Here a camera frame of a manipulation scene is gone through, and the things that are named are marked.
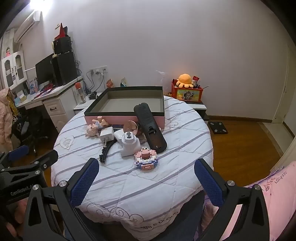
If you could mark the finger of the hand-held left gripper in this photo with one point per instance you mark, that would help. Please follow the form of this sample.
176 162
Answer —
18 151
47 157

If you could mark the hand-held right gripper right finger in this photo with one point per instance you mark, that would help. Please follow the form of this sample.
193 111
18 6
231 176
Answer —
209 183

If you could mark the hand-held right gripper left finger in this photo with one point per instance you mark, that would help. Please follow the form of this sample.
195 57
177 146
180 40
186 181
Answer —
84 183

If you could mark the pink pig figurine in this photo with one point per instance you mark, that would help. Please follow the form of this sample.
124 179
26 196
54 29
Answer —
92 131

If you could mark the white charger adapter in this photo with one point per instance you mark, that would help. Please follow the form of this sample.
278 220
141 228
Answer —
106 134

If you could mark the white plug-in device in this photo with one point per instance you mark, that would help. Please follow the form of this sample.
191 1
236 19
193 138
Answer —
130 146

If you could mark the small doll figurine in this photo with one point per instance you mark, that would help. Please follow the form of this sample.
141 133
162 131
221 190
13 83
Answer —
100 121

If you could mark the pink block-built figure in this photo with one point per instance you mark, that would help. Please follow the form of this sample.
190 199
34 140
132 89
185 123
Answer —
146 160

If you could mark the pink metallic bottle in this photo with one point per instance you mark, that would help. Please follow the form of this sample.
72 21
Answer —
130 127

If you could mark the black remote control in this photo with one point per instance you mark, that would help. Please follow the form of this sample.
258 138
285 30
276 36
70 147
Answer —
150 129

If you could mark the pink box with dark rim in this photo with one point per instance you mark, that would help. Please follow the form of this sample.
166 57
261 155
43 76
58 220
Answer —
124 99

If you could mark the black office chair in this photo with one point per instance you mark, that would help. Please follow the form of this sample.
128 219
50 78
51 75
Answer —
27 132

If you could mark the pink jacket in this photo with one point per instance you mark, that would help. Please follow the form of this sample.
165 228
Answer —
5 120

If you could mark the leopard print cloth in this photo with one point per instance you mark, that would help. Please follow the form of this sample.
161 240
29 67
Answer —
14 106

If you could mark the white desk with drawers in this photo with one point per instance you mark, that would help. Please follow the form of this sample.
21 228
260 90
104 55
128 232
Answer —
57 104

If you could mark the black bathroom scale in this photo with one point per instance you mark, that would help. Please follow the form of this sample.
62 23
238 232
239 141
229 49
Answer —
217 127

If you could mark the white low side cabinet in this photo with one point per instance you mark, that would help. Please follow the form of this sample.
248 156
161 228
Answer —
81 107

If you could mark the blue and white carton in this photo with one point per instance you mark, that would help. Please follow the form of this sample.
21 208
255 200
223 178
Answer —
32 85

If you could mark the pink printed bed sheet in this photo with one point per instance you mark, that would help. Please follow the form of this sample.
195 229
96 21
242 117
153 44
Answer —
272 204

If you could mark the red papers on desk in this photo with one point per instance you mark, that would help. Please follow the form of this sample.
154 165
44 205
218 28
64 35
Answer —
45 89

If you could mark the clear bottle with orange cap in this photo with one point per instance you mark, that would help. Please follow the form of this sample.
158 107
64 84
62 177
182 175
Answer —
80 95

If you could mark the dark top low cabinet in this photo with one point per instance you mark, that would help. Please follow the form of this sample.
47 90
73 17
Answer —
201 109

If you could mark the small black gadget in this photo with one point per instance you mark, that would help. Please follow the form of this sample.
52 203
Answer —
93 95

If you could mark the white glass-door cabinet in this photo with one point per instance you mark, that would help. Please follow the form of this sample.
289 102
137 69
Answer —
12 69

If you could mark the black computer monitor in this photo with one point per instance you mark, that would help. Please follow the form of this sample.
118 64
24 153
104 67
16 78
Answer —
45 70

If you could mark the red printed box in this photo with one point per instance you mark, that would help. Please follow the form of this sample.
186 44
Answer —
187 95

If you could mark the black computer tower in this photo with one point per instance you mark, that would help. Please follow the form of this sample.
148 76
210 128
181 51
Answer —
66 68

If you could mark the orange snack bag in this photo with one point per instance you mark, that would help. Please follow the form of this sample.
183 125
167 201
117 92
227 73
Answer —
109 83

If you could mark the orange octopus plush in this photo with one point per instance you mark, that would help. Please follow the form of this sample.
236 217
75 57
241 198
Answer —
185 80

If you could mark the black box on tower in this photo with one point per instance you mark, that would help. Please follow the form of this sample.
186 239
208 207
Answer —
62 45

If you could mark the clear plastic wrapper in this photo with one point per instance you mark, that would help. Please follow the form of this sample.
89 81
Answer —
161 73

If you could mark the cream door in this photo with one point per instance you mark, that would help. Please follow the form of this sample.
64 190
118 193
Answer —
286 88

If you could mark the white air conditioner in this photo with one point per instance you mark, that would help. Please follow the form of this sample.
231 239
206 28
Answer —
27 25

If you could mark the red triangular item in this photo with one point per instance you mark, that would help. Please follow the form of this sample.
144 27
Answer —
62 31

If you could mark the white wall power outlet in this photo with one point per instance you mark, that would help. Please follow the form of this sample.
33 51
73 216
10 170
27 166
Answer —
98 70

